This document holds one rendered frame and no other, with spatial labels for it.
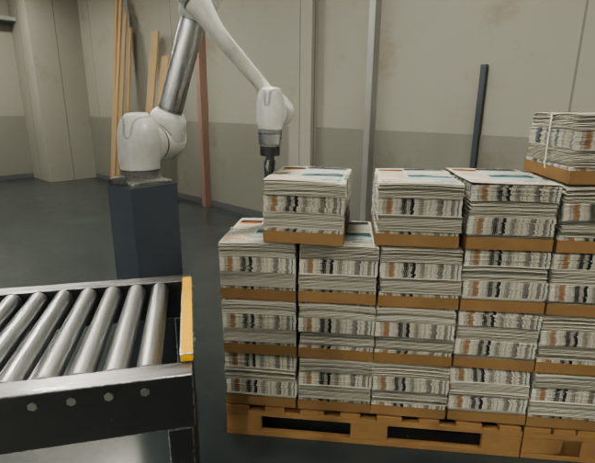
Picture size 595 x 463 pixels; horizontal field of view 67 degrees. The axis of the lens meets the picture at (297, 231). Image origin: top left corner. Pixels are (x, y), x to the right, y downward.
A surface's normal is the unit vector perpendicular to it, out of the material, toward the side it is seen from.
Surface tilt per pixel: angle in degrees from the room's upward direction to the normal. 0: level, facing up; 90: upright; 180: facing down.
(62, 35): 90
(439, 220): 90
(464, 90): 90
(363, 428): 90
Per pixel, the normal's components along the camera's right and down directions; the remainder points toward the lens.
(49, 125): 0.74, 0.19
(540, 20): -0.68, 0.19
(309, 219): -0.17, 0.26
